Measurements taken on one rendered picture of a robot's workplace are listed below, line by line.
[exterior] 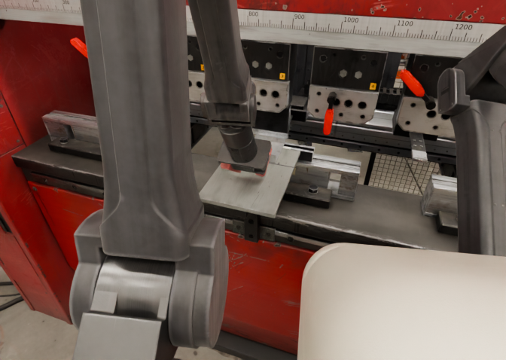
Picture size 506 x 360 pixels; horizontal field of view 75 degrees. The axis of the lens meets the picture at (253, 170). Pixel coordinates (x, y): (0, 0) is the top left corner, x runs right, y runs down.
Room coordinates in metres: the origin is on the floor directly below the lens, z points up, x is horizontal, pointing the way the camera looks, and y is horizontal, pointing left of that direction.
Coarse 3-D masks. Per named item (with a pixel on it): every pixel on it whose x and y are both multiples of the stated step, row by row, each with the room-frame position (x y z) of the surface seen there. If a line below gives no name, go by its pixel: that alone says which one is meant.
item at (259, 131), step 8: (264, 112) 0.79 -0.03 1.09; (272, 112) 0.78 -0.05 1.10; (280, 112) 0.77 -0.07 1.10; (288, 112) 0.77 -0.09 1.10; (256, 120) 0.79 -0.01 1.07; (264, 120) 0.79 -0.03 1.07; (272, 120) 0.78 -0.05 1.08; (280, 120) 0.77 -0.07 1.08; (288, 120) 0.77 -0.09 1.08; (256, 128) 0.79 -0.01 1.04; (264, 128) 0.79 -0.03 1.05; (272, 128) 0.78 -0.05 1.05; (280, 128) 0.77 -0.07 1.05; (288, 128) 0.78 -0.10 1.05; (272, 136) 0.79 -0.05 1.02; (280, 136) 0.78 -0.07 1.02
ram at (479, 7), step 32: (256, 0) 0.76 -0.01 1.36; (288, 0) 0.74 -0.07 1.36; (320, 0) 0.72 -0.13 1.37; (352, 0) 0.70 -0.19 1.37; (384, 0) 0.68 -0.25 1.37; (416, 0) 0.67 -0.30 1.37; (448, 0) 0.65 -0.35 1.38; (480, 0) 0.63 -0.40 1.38; (192, 32) 0.81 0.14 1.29; (256, 32) 0.76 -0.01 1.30; (288, 32) 0.74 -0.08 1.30; (320, 32) 0.72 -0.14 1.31
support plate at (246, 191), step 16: (288, 160) 0.70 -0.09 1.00; (224, 176) 0.63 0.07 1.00; (240, 176) 0.63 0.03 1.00; (256, 176) 0.63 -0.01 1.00; (272, 176) 0.63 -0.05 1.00; (288, 176) 0.63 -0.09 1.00; (208, 192) 0.57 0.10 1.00; (224, 192) 0.57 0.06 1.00; (240, 192) 0.57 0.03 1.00; (256, 192) 0.57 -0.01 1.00; (272, 192) 0.57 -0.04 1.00; (240, 208) 0.52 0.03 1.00; (256, 208) 0.52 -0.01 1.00; (272, 208) 0.52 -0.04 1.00
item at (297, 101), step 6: (294, 96) 1.03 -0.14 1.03; (300, 96) 1.03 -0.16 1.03; (294, 102) 0.98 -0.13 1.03; (300, 102) 0.98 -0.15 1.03; (306, 102) 1.01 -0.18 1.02; (294, 108) 0.96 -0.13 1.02; (300, 108) 0.96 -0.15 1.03; (306, 108) 0.96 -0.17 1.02; (294, 114) 0.95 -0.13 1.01; (300, 114) 0.95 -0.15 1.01; (306, 114) 0.95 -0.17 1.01; (294, 120) 0.95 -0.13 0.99; (300, 120) 0.95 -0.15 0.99
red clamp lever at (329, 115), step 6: (330, 96) 0.66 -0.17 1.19; (336, 96) 0.68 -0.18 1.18; (330, 102) 0.66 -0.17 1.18; (330, 108) 0.67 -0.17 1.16; (330, 114) 0.66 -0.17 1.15; (330, 120) 0.66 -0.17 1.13; (324, 126) 0.67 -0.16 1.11; (330, 126) 0.67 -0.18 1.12; (324, 132) 0.67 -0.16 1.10; (330, 132) 0.67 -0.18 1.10
